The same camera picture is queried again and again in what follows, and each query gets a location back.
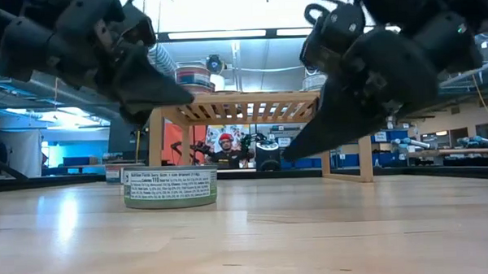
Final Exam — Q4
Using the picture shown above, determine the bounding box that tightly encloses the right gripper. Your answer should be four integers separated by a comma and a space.
278, 26, 442, 162

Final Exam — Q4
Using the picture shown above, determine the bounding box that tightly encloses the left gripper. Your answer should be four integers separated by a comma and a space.
0, 0, 195, 131

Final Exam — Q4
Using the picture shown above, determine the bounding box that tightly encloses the green label flat-lid can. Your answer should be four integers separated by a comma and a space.
301, 67, 329, 92
121, 163, 220, 211

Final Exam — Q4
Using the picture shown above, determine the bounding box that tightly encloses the wooden slatted shelf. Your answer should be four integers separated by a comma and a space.
146, 86, 374, 191

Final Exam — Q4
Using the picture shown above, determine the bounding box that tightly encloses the grey panel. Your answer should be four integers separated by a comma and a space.
106, 115, 150, 163

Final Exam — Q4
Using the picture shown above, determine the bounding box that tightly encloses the orange banner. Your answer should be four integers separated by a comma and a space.
160, 120, 210, 170

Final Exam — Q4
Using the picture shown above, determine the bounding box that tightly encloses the blue storage bin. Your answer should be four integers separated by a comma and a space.
280, 156, 323, 172
372, 128, 410, 144

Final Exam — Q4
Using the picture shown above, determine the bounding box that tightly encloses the colourful poster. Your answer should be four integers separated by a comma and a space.
205, 123, 252, 152

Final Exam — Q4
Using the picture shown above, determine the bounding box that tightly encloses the white cylindrical object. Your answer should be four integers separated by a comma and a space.
208, 72, 227, 94

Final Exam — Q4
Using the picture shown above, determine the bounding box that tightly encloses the ceiling light panel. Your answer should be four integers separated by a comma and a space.
275, 27, 316, 38
166, 28, 268, 42

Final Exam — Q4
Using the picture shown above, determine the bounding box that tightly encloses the wooden background table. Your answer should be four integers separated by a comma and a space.
407, 146, 488, 157

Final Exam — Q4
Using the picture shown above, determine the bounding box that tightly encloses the white cloth screen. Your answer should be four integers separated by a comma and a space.
0, 128, 44, 179

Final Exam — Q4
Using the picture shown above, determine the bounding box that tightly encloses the grey ceiling pipe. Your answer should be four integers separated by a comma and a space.
438, 57, 488, 89

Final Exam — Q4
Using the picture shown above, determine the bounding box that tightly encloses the grey ribbed flexible duct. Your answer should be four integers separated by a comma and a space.
147, 41, 178, 80

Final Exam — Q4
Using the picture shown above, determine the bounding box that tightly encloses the yellow hanging strap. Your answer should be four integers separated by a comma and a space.
133, 128, 144, 164

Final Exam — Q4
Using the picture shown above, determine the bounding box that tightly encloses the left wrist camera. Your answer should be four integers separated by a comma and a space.
119, 3, 157, 49

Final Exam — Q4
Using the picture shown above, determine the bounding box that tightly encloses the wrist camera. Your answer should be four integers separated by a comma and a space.
119, 3, 157, 49
297, 1, 368, 76

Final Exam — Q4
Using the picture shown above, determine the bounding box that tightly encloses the black ceiling camera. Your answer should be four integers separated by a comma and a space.
203, 53, 227, 76

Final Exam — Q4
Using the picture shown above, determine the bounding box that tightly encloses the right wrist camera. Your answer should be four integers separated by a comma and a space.
297, 1, 368, 76

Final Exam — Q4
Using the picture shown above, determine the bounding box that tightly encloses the silver ventilation duct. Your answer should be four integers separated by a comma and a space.
0, 46, 122, 126

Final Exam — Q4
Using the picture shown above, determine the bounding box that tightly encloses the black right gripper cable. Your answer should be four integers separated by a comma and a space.
295, 0, 359, 27

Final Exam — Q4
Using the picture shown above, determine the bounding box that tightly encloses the yellow cable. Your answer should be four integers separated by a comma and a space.
464, 73, 488, 138

